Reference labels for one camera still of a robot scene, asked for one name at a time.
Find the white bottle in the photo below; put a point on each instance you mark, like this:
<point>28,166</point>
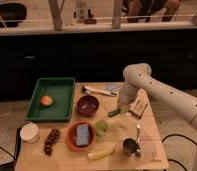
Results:
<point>81,9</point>

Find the seated person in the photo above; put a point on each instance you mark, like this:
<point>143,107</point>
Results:
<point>143,9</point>

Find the purple grape bunch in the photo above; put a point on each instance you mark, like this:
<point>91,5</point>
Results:
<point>51,139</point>

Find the blue sponge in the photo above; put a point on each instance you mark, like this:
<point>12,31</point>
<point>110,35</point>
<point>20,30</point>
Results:
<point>82,135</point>

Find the wooden block holder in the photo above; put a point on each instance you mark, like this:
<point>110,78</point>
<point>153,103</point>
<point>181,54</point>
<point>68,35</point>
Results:
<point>139,107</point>

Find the green cup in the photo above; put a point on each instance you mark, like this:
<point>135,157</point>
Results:
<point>101,127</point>

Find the yellow corn cob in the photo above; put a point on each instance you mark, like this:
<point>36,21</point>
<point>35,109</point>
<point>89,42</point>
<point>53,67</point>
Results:
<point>99,154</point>

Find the black chair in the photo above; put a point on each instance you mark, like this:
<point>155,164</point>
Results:
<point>13,14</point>

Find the green pepper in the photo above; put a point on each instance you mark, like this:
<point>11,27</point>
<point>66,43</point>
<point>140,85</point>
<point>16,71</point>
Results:
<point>113,113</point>

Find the dark red bowl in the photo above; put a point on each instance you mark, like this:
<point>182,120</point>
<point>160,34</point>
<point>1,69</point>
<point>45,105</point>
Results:
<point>87,106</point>

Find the orange plate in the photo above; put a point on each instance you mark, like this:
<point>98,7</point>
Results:
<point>70,137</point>

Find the orange peach fruit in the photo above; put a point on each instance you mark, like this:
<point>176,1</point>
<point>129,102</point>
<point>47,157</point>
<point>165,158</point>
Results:
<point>46,100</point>

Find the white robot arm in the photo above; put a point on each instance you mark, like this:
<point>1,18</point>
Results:
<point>138,76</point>

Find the green plastic tray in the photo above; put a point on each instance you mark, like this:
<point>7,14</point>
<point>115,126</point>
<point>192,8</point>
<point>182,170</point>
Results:
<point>62,92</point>

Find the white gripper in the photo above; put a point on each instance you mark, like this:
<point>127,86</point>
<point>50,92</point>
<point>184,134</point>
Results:
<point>124,108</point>

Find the white round container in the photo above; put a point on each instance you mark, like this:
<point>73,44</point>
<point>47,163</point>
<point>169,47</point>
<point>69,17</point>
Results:
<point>30,133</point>

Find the metal measuring cup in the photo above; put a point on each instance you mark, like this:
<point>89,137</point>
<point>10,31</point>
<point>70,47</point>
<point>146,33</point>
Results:
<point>132,146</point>

